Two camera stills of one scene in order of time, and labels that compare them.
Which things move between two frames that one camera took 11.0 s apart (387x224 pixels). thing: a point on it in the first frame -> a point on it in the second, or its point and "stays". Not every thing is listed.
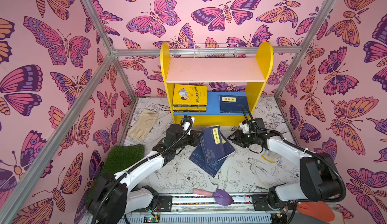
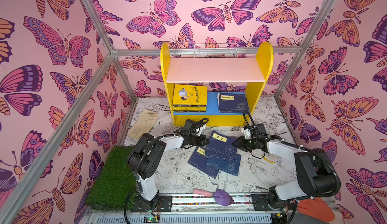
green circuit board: [150, 219] stays
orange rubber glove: [320, 210] stays
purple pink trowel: [222, 197] stays
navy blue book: [211, 141] -> [232, 103]
